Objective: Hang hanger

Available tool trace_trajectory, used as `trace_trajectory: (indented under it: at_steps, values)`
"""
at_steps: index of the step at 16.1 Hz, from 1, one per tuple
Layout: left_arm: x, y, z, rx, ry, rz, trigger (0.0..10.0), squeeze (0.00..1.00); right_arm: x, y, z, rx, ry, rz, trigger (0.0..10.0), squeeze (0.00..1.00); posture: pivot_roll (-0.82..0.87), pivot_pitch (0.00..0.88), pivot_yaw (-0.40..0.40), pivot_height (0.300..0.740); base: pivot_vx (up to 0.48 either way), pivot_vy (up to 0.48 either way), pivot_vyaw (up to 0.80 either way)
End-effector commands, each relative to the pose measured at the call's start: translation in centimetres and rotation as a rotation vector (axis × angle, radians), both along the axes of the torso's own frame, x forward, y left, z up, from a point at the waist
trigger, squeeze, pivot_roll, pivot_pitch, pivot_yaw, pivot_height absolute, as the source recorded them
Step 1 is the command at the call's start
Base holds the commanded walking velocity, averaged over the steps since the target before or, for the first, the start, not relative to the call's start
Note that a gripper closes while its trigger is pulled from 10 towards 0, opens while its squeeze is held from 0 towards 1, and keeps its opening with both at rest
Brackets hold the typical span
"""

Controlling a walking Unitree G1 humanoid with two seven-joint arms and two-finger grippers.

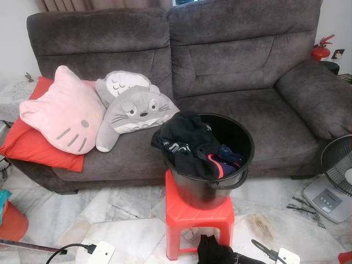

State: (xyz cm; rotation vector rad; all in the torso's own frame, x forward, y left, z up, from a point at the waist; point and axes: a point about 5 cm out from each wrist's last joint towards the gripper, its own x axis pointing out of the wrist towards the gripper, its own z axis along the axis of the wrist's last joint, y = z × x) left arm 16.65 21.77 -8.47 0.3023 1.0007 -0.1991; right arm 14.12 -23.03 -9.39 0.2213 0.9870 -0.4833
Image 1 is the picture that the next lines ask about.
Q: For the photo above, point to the black shirt with pale print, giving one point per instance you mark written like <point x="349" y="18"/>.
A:
<point x="217" y="254"/>

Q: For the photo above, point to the grey standing fan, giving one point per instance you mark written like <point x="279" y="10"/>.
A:
<point x="330" y="198"/>

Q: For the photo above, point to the red fire extinguisher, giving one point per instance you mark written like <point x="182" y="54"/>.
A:
<point x="320" y="51"/>

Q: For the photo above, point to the grey fabric sofa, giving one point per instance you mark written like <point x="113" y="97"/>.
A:
<point x="242" y="71"/>

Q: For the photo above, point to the navy garment with red stripe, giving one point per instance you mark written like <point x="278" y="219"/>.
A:
<point x="225" y="162"/>

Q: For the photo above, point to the black plastic bucket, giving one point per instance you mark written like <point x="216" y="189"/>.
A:
<point x="203" y="192"/>

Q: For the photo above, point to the crumpled black garment white print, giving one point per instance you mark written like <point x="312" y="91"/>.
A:
<point x="184" y="143"/>

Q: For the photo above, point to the red plastic stool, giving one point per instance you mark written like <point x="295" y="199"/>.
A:
<point x="198" y="217"/>

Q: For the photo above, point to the grey Totoro pillow open eyes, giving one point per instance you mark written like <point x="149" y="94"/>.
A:
<point x="137" y="113"/>

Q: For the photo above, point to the grey Totoro pillow closed eyes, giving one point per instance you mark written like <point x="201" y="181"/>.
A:
<point x="124" y="82"/>

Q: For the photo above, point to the brown curtain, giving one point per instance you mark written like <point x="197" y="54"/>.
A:
<point x="104" y="4"/>

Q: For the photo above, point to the pink cat face pillow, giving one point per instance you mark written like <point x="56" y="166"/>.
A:
<point x="60" y="110"/>

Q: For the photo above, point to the red cushion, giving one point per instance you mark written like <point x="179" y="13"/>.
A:
<point x="27" y="148"/>

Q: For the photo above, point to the side table with lace cloth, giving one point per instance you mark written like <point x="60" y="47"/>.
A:
<point x="14" y="99"/>

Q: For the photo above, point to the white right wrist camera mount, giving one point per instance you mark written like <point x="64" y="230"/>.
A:
<point x="289" y="257"/>

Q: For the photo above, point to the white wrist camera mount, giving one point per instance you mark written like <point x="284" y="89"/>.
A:
<point x="289" y="257"/>
<point x="103" y="254"/>

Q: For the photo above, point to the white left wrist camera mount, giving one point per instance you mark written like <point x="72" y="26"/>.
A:
<point x="103" y="254"/>

